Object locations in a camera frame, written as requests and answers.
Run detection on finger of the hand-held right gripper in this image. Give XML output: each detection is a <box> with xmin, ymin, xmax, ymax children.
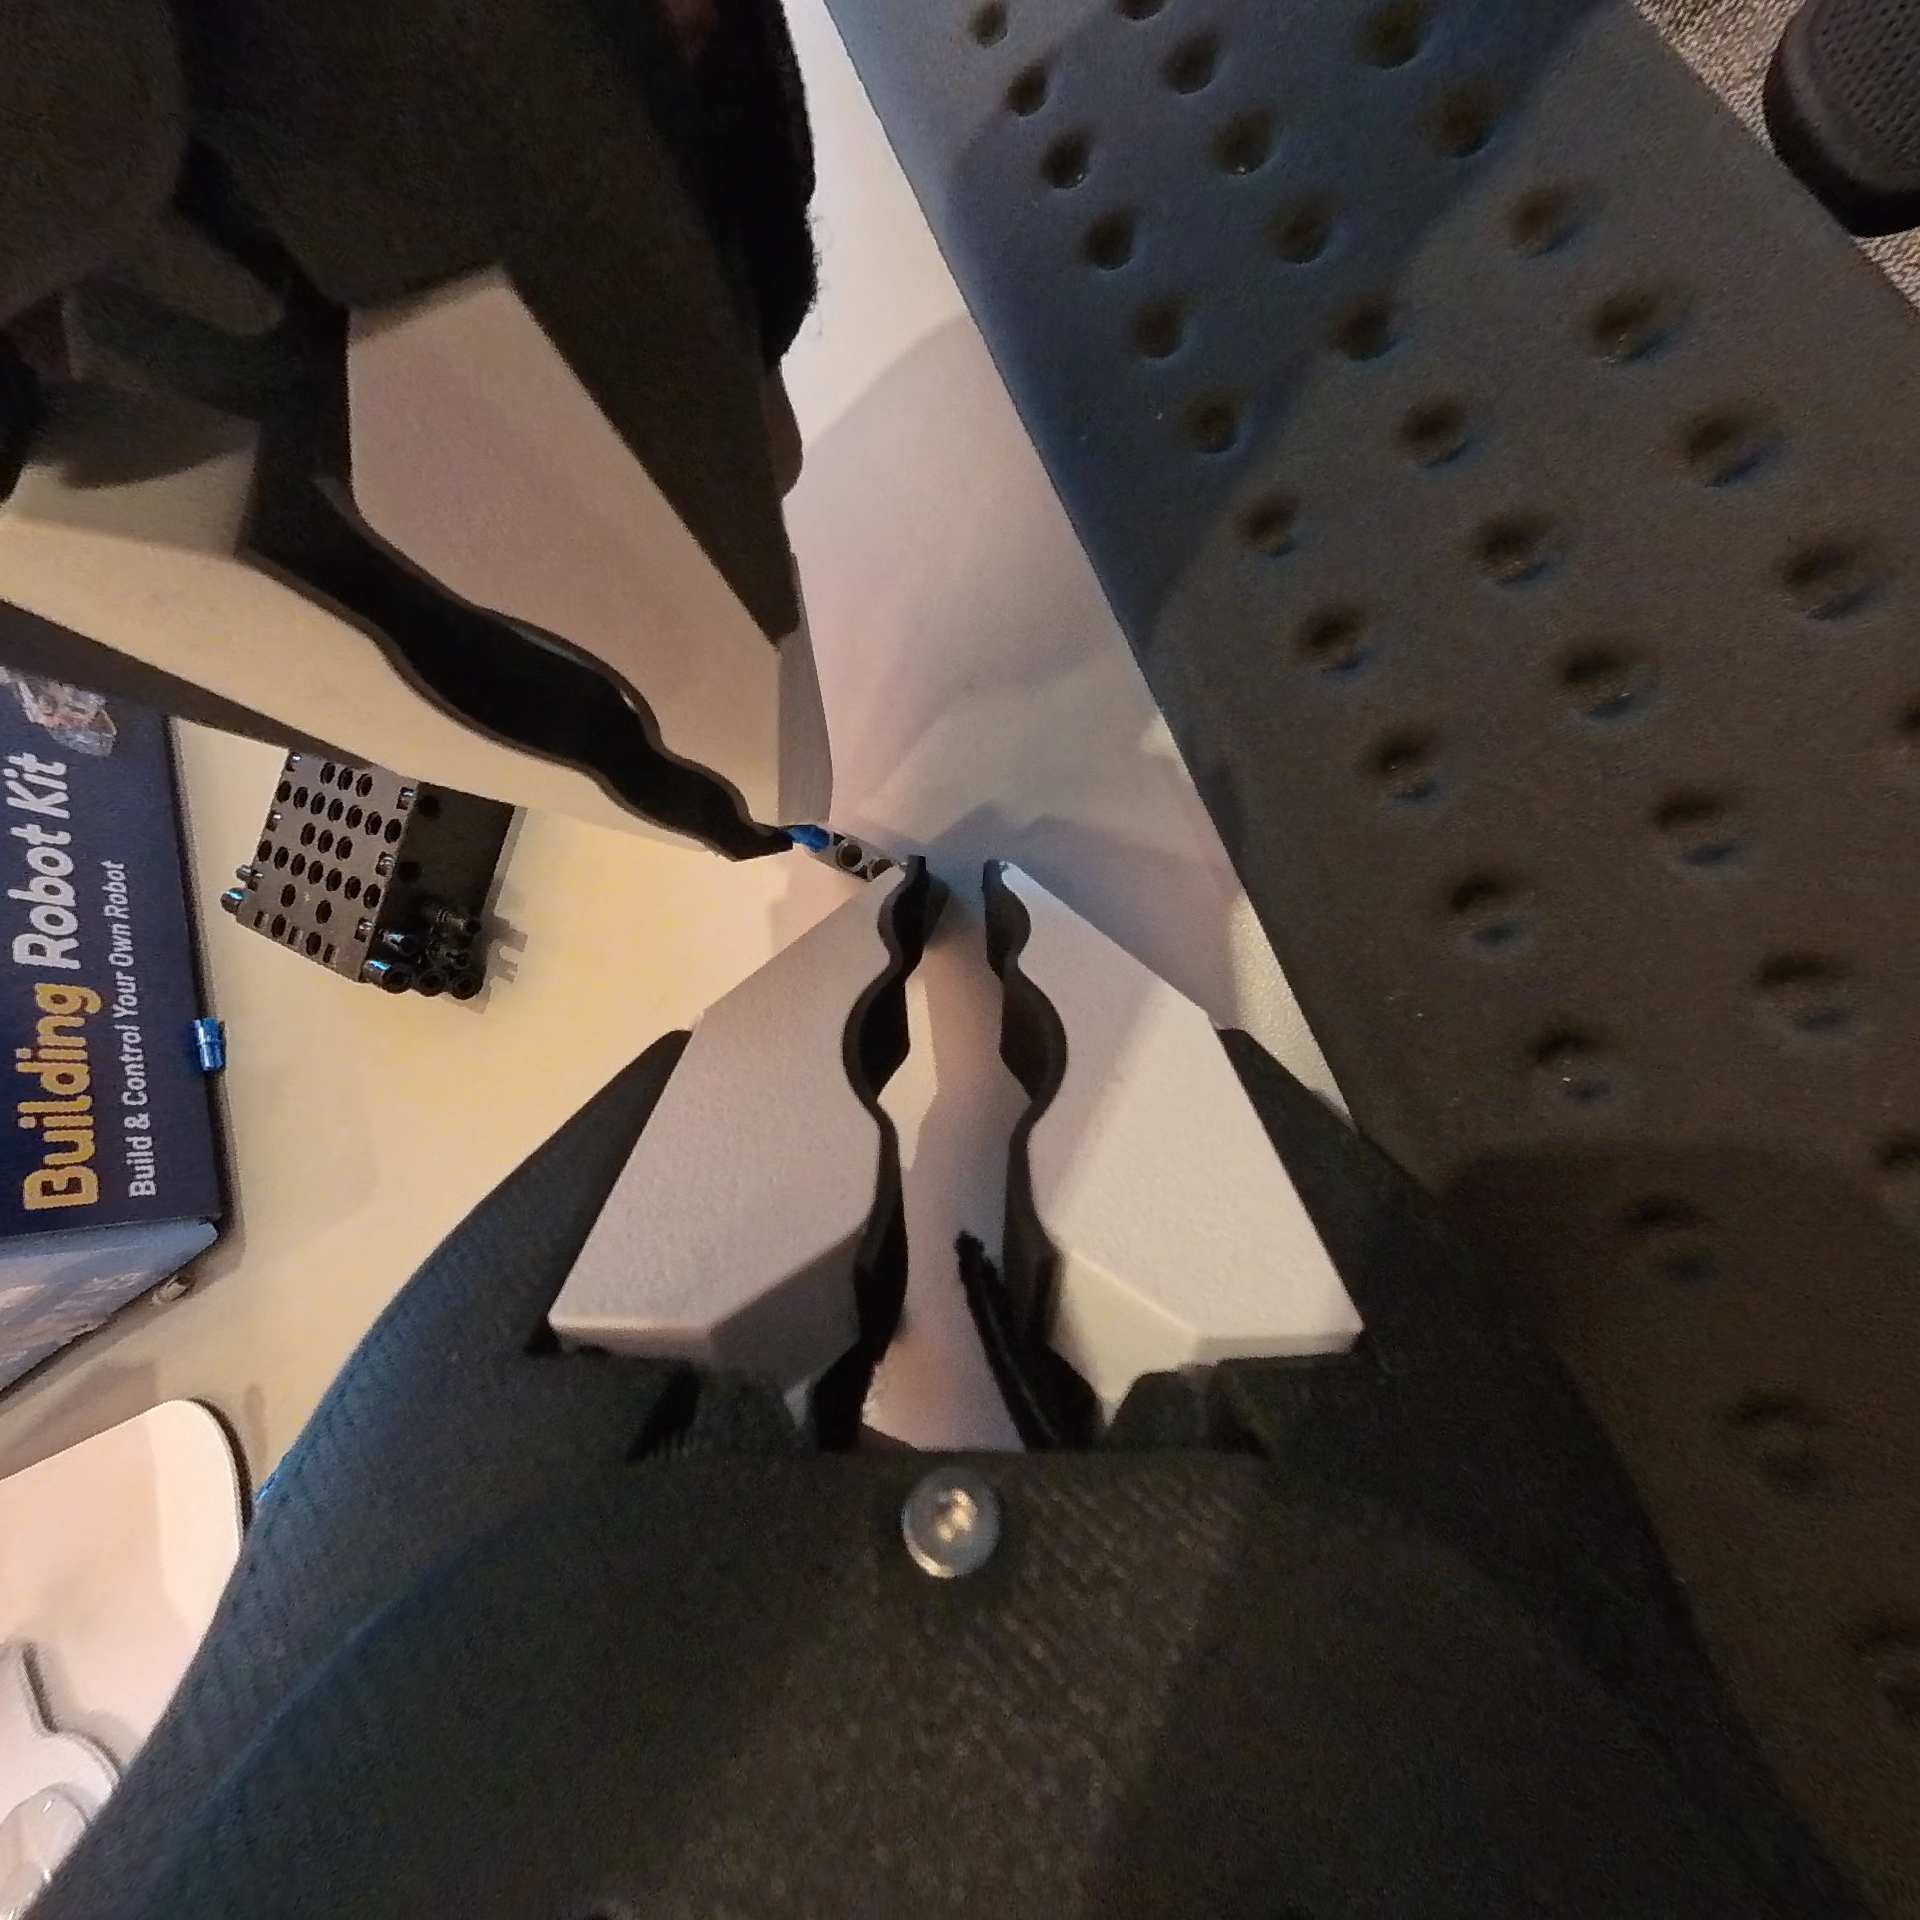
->
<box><xmin>0</xmin><ymin>448</ymin><xmax>792</xmax><ymax>863</ymax></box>
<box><xmin>345</xmin><ymin>273</ymin><xmax>835</xmax><ymax>829</ymax></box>

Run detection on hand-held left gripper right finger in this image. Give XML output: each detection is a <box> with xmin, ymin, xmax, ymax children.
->
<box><xmin>977</xmin><ymin>856</ymin><xmax>1366</xmax><ymax>1430</ymax></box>

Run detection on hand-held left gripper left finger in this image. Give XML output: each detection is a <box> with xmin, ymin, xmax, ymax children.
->
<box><xmin>543</xmin><ymin>856</ymin><xmax>939</xmax><ymax>1448</ymax></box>

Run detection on person's right forearm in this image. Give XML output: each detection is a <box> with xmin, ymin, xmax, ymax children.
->
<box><xmin>661</xmin><ymin>0</ymin><xmax>822</xmax><ymax>368</ymax></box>

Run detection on black perforated motor block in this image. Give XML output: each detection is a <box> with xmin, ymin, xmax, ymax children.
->
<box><xmin>230</xmin><ymin>749</ymin><xmax>529</xmax><ymax>999</ymax></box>

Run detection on blue robot kit box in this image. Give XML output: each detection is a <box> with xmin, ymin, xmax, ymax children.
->
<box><xmin>0</xmin><ymin>667</ymin><xmax>233</xmax><ymax>1396</ymax></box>

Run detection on white book stand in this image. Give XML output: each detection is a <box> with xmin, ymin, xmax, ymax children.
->
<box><xmin>0</xmin><ymin>1398</ymin><xmax>248</xmax><ymax>1920</ymax></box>

